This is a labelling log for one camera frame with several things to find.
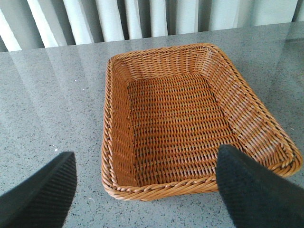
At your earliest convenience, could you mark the brown wicker basket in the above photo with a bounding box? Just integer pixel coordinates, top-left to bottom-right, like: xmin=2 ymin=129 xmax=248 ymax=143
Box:
xmin=101 ymin=43 xmax=303 ymax=201

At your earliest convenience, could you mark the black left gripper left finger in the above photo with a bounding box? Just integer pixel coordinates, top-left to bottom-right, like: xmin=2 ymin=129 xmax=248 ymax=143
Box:
xmin=0 ymin=152 xmax=77 ymax=228

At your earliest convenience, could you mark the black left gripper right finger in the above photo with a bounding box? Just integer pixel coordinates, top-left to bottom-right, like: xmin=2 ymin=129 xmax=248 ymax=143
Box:
xmin=217 ymin=145 xmax=304 ymax=228

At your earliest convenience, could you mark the grey curtain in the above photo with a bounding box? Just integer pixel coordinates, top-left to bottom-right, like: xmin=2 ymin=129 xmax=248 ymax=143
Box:
xmin=0 ymin=0 xmax=304 ymax=52

